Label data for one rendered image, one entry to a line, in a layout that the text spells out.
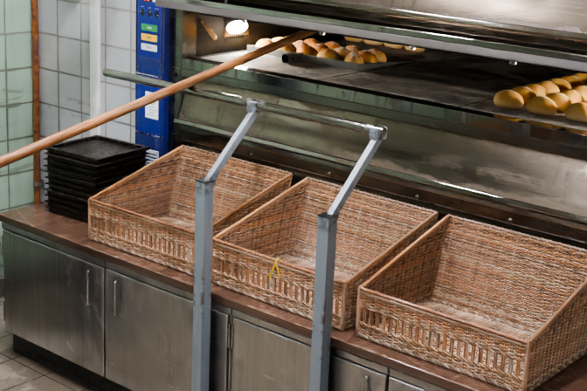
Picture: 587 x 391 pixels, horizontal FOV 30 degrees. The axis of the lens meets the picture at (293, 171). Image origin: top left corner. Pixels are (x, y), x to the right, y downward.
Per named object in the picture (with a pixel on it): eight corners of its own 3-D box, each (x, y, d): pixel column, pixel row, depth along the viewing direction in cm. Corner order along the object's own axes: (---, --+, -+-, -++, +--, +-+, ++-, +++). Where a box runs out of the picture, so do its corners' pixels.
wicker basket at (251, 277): (303, 250, 390) (307, 174, 383) (436, 292, 355) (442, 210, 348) (206, 283, 354) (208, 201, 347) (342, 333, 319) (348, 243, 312)
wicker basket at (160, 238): (182, 211, 428) (183, 142, 421) (293, 246, 394) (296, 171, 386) (85, 239, 391) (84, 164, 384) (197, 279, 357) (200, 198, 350)
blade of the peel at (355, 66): (357, 71, 404) (358, 63, 403) (246, 51, 437) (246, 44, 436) (411, 61, 431) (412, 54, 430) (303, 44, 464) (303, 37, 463)
